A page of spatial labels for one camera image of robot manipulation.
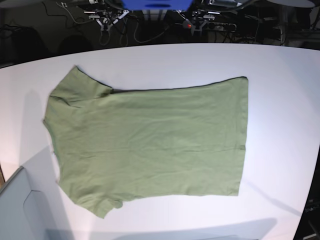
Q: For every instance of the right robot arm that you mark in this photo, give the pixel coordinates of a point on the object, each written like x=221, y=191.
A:
x=90, y=5

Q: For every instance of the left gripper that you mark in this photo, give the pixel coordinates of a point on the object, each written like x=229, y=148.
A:
x=197, y=20

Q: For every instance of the green T-shirt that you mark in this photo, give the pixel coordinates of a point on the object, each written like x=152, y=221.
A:
x=115, y=146

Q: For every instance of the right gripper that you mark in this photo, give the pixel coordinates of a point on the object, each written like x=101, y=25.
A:
x=106, y=18

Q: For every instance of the black power strip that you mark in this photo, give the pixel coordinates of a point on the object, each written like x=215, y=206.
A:
x=209, y=26

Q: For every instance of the blue box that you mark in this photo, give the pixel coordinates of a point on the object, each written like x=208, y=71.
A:
x=139, y=5

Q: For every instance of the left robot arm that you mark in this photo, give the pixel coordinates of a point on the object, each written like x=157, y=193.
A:
x=226, y=8

